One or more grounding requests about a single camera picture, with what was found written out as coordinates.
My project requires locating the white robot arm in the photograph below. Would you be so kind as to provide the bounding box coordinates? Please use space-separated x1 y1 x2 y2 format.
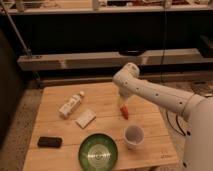
113 63 213 171

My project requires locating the white sponge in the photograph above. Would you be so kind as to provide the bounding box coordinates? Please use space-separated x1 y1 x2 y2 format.
75 109 96 129

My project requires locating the white paper cup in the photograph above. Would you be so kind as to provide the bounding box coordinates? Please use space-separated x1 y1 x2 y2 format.
124 125 144 149

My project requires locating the black object on shelf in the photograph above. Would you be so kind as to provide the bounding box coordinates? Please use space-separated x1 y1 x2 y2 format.
118 47 146 56

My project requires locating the white plastic bottle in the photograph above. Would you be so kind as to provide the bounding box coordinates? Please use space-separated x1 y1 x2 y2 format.
59 91 85 119

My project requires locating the lower wooden shelf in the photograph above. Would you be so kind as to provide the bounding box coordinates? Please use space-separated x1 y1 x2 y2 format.
18 48 213 71

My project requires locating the wooden shelf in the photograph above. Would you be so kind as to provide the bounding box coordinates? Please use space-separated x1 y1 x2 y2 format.
0 0 213 15
18 48 213 71

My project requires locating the wooden table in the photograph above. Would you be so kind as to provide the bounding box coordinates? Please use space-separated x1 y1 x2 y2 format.
23 82 178 171

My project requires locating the green ceramic bowl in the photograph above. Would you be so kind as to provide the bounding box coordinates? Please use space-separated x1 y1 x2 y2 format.
78 133 118 171

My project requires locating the black rectangular case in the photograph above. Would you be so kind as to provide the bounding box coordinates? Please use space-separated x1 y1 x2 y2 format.
37 137 63 148

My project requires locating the metal shelf pole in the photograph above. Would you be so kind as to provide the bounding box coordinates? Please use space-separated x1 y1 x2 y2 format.
0 0 42 88

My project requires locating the upper wooden shelf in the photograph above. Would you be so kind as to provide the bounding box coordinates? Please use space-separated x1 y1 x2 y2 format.
0 0 213 15

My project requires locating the black cable on floor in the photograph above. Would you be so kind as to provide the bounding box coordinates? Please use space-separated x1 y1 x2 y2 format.
165 109 188 138

